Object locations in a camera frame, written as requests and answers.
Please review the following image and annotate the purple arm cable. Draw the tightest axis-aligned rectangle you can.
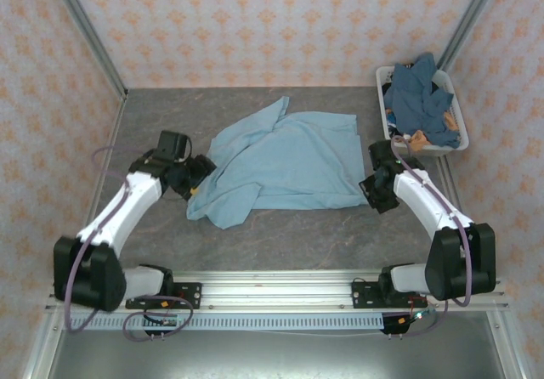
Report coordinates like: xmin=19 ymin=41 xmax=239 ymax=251
xmin=390 ymin=135 xmax=473 ymax=308
xmin=63 ymin=144 xmax=133 ymax=334

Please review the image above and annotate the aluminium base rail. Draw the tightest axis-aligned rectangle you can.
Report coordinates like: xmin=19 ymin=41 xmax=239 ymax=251
xmin=46 ymin=270 xmax=511 ymax=312

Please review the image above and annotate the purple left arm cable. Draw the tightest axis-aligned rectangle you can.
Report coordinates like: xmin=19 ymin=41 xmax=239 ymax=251
xmin=63 ymin=144 xmax=133 ymax=334

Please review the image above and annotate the slotted white cable duct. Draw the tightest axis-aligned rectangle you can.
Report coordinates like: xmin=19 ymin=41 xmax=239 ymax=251
xmin=67 ymin=313 xmax=386 ymax=331

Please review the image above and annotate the white plastic laundry basket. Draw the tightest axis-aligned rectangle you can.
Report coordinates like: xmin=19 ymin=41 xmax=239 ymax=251
xmin=375 ymin=65 xmax=471 ymax=159

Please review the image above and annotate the aluminium table side rail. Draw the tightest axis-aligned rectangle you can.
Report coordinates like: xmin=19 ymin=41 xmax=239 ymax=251
xmin=86 ymin=92 xmax=129 ymax=227
xmin=436 ymin=156 xmax=465 ymax=215

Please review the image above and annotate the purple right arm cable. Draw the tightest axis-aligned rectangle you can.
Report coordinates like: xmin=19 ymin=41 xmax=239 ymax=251
xmin=390 ymin=135 xmax=473 ymax=308

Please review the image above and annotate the aluminium frame post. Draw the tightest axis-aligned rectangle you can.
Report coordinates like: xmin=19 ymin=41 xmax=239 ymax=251
xmin=45 ymin=0 xmax=129 ymax=96
xmin=439 ymin=0 xmax=507 ymax=73

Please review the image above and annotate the light blue t-shirt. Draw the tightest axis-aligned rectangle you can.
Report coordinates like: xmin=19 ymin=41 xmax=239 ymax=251
xmin=185 ymin=96 xmax=370 ymax=230

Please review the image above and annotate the orange cloth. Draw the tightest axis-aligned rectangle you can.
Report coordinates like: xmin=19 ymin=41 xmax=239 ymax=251
xmin=406 ymin=128 xmax=430 ymax=153

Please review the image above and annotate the dark blue t-shirt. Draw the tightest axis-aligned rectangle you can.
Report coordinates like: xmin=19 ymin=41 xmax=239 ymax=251
xmin=383 ymin=52 xmax=462 ymax=149

